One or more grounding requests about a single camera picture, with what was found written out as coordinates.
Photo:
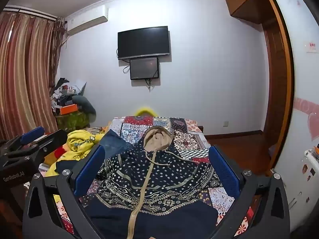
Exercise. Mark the yellow duck-print fleece robe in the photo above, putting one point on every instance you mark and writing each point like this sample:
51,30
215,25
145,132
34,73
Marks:
79,142

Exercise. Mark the patchwork quilt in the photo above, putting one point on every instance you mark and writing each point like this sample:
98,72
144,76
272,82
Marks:
189,134

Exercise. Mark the green cloth-covered table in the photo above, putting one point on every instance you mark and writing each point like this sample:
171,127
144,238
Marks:
72,120

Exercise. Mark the striped curtain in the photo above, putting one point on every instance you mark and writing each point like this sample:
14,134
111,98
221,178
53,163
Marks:
25,74

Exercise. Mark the orange box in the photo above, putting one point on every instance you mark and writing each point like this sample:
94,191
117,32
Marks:
69,109

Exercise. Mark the curtain rod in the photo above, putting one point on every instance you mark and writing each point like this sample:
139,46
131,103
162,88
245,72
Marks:
32,12

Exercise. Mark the small black monitor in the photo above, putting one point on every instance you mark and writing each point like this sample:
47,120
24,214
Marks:
144,68

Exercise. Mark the striped cloth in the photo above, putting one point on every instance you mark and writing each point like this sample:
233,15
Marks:
94,130

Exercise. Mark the navy patterned hoodie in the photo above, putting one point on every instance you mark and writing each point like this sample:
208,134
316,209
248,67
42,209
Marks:
159,179

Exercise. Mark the white air conditioner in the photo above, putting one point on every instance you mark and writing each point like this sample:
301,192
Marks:
87,20

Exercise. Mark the yellow round object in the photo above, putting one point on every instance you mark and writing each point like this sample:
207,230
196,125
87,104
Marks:
144,110

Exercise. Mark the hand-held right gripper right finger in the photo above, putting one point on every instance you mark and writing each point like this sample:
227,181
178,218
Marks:
224,171

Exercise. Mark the grey cushion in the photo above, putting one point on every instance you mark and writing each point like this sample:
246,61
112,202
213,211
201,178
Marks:
86,104

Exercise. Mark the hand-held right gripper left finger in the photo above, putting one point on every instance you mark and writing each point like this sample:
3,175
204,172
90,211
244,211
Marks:
89,171

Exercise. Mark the blue jeans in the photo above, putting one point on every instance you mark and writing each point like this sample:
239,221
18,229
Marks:
114,142

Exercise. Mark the red and white wall sticker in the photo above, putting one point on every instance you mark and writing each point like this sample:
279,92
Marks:
311,47

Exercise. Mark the pile of mixed clutter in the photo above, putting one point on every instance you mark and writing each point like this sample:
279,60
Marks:
62,94

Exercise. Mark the large black television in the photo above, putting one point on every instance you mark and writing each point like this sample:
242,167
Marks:
144,42

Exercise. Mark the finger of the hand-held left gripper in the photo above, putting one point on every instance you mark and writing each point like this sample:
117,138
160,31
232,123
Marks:
32,134
52,142

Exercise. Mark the wooden door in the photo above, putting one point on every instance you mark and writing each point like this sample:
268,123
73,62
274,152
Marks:
276,79

